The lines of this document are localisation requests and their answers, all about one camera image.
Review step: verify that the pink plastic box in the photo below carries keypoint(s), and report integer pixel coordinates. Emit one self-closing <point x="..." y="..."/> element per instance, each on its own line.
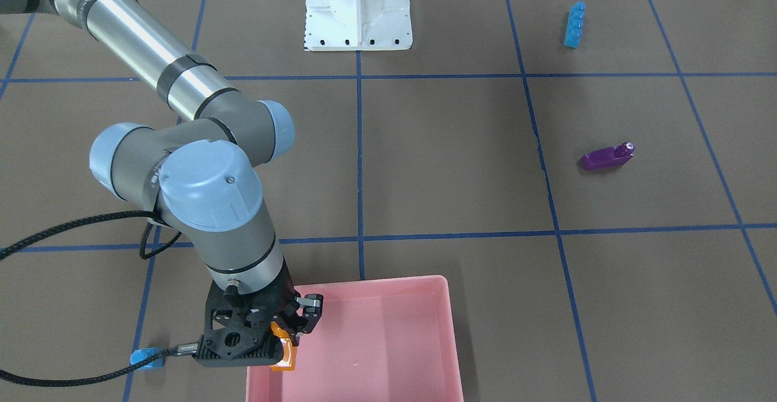
<point x="377" y="340"/>

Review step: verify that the orange toy block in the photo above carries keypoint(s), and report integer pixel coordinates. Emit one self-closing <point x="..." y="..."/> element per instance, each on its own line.
<point x="288" y="360"/>

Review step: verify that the purple curved toy block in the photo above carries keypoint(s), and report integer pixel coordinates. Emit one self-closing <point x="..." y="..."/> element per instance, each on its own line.
<point x="608" y="158"/>

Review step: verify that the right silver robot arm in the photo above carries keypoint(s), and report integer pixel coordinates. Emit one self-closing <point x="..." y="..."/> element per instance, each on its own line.
<point x="198" y="178"/>

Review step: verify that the long blue toy block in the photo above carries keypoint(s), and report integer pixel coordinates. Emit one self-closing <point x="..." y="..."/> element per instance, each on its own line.
<point x="574" y="25"/>

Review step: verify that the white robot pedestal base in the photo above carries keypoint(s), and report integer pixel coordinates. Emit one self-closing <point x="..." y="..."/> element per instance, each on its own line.
<point x="357" y="25"/>

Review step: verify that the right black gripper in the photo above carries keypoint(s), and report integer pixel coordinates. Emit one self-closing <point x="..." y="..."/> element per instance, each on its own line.
<point x="308" y="317"/>

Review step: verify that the small blue toy block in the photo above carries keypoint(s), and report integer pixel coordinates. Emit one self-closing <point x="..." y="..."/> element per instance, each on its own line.
<point x="152" y="358"/>

